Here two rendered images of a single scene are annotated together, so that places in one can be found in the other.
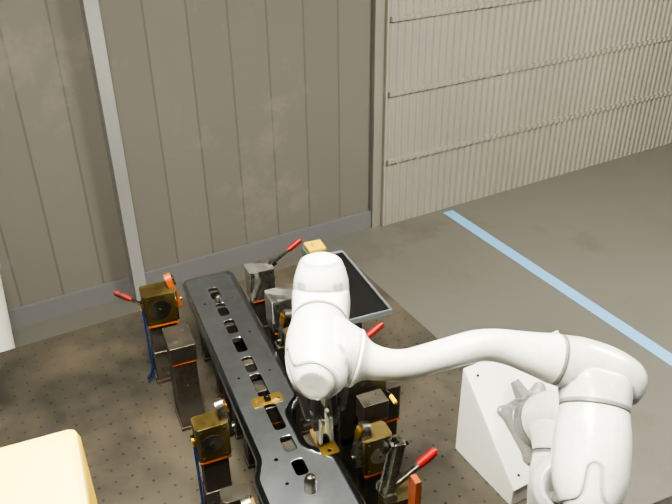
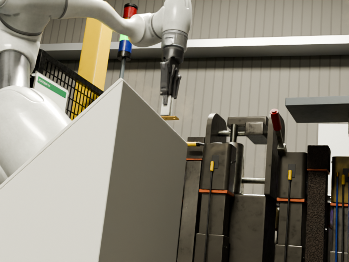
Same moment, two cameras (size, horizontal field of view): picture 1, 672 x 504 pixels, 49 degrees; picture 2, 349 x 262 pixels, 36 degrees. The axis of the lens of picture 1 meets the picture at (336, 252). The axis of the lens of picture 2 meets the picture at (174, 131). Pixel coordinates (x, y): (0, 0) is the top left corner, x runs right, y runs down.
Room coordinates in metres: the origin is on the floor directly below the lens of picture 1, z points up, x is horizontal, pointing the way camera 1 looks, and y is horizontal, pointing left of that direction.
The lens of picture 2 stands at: (2.42, -1.11, 0.76)
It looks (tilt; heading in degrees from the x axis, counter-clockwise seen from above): 15 degrees up; 137
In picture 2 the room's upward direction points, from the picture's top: 6 degrees clockwise
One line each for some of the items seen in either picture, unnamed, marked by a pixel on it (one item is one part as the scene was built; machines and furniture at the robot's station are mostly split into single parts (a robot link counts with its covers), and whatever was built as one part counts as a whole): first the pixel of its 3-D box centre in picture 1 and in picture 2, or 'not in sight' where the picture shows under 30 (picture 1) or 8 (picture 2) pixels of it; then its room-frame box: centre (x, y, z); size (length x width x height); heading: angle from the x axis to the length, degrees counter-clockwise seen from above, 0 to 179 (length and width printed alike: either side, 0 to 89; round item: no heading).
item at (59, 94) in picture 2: not in sight; (45, 117); (0.57, -0.09, 1.30); 0.23 x 0.02 x 0.31; 112
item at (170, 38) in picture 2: not in sight; (174, 43); (1.14, 0.03, 1.52); 0.09 x 0.09 x 0.06
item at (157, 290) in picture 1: (160, 334); not in sight; (2.02, 0.60, 0.88); 0.14 x 0.09 x 0.36; 112
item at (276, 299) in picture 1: (290, 344); not in sight; (1.93, 0.15, 0.90); 0.13 x 0.08 x 0.41; 112
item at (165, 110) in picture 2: (329, 425); (165, 105); (1.15, 0.02, 1.29); 0.03 x 0.01 x 0.07; 22
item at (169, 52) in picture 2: not in sight; (172, 63); (1.14, 0.03, 1.45); 0.08 x 0.07 x 0.09; 112
